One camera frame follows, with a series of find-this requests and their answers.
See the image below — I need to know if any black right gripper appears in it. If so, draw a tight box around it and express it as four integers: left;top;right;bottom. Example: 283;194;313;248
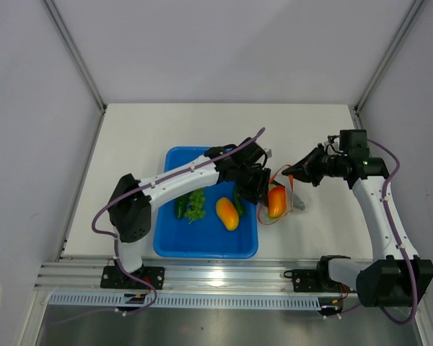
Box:
281;143;347;187

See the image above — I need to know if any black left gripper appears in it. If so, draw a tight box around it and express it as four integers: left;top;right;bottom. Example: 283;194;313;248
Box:
235;165;271;208

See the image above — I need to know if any clear zip top bag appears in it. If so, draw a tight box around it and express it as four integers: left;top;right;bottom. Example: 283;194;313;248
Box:
257;164;306;226

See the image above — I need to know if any red orange mango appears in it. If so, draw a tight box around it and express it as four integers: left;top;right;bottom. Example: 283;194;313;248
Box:
268;186;287;218

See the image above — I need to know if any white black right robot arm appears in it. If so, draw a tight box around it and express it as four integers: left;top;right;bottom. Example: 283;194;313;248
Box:
282;130;433;308

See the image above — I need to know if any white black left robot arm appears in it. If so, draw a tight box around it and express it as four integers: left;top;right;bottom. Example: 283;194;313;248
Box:
108;137;271;288

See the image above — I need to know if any green chili pepper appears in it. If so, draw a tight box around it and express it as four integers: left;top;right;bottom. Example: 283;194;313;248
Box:
233;185;245;217

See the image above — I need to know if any yellow orange mango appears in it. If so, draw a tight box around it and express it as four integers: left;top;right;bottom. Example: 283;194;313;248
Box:
216;198;240;231

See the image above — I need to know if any green grape bunch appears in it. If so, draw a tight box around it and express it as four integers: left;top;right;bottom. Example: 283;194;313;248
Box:
184;188;206;223

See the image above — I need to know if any blue plastic tray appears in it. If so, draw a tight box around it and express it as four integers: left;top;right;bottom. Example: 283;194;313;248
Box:
153;146;260;260

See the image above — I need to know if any dark green cucumber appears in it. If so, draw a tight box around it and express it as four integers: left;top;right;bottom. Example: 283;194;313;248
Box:
175;194;188;220

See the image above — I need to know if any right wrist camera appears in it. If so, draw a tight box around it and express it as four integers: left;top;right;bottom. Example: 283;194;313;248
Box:
324;129;369;157

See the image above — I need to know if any aluminium mounting rail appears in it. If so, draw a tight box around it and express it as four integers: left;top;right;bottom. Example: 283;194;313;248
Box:
34;258;317;295

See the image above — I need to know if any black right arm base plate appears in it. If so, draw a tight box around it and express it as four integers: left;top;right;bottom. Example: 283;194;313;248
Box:
283;269;333;293

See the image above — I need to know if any white slotted cable duct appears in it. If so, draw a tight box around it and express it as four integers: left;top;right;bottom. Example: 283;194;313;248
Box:
48;292;320;311

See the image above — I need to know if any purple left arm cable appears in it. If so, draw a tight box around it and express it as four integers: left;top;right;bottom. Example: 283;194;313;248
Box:
91;126;266;318

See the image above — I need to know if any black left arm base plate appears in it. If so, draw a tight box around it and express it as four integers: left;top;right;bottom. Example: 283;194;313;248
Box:
100;265;166;290

